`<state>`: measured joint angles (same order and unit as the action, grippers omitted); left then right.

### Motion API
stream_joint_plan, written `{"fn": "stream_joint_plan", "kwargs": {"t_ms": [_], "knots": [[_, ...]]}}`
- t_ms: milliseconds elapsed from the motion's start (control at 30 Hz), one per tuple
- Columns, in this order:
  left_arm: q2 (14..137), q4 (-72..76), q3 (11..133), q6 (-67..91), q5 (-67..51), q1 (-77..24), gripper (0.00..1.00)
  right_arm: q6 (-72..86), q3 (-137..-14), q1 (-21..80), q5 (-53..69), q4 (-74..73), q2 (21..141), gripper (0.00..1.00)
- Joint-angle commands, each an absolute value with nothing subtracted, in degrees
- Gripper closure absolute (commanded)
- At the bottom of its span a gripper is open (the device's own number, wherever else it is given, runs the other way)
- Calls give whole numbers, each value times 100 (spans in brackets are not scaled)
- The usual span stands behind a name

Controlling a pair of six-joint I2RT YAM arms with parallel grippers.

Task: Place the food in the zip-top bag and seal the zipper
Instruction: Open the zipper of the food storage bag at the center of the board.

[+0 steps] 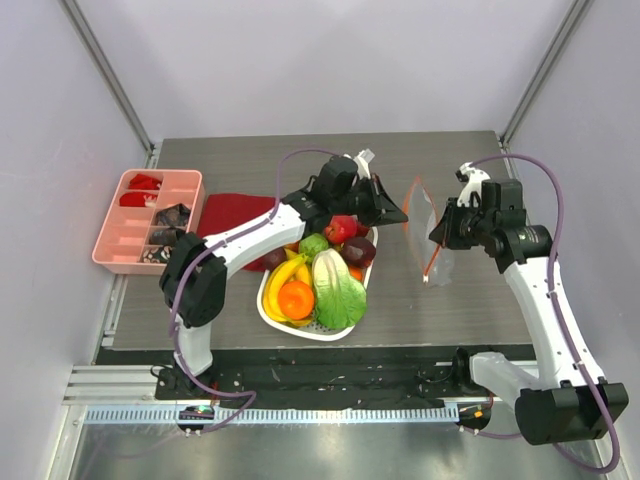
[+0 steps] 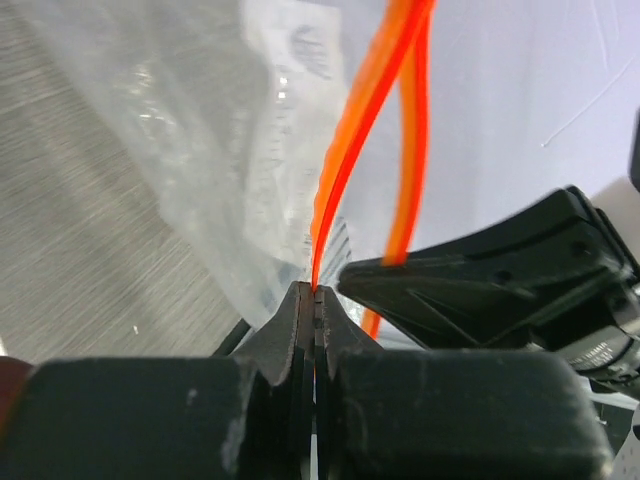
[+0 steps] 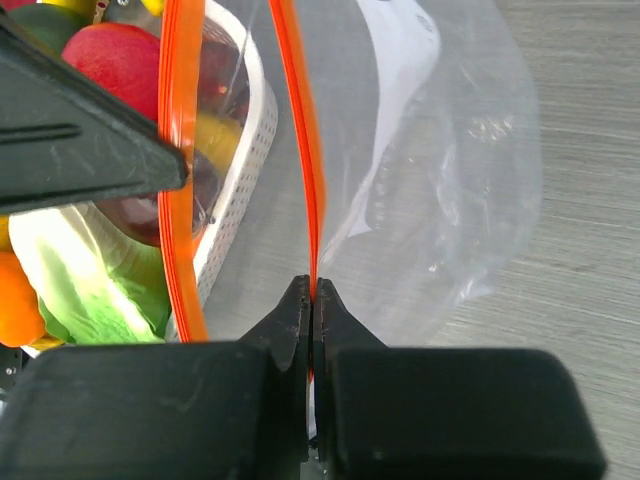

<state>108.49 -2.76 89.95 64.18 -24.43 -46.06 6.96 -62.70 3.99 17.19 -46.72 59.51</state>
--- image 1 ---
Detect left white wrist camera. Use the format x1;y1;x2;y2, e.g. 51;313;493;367
352;149;375;179

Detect yellow banana bunch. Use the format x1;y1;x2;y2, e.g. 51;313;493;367
262;255;312;327

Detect small green cabbage ball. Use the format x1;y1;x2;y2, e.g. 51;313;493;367
298;233;329;263

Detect red folded cloth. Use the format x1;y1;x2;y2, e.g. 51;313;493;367
195;193;279;273

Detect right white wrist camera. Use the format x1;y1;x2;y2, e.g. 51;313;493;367
456;162;491;208

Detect white perforated fruit basket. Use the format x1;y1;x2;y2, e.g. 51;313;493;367
257;228;378;342

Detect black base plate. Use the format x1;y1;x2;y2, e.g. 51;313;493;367
97;345;534;410

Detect clear zip top bag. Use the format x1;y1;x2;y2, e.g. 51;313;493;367
402;176;454;287

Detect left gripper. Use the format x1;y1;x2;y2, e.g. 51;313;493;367
330;172;407;228

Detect dark purple fig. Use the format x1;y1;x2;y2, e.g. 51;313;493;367
261;247;287;271

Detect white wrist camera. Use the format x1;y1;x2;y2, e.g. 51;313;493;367
352;149;375;179
456;162;491;208

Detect orange fruit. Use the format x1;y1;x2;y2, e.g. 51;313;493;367
277;281;315;321
349;266;364;282

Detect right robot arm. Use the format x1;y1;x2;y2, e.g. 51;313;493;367
429;172;629;445

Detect dark red mangosteen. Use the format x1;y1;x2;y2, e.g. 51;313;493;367
340;237;377;268

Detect red items in tray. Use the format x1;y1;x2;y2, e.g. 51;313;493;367
119;173;162;208

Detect green white cabbage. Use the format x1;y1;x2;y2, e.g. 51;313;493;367
312;249;367;330

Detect red apple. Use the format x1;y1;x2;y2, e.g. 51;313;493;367
324;215;358;245

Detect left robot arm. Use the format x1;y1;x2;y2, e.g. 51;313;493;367
159;149;408;399

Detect dark wrapped items in tray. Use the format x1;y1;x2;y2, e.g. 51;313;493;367
140;203;191;264

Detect pink compartment tray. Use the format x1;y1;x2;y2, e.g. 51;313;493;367
92;169;205;276

